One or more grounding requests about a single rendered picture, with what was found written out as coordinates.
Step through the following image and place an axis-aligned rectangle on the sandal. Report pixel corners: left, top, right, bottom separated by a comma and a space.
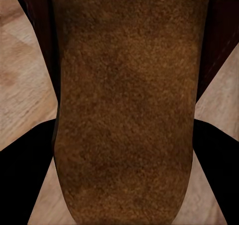
18, 0, 239, 225

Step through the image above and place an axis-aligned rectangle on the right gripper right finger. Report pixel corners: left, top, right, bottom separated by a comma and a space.
193, 119, 239, 225

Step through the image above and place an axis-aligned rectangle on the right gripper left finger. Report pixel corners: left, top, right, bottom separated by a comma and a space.
0, 119, 56, 225

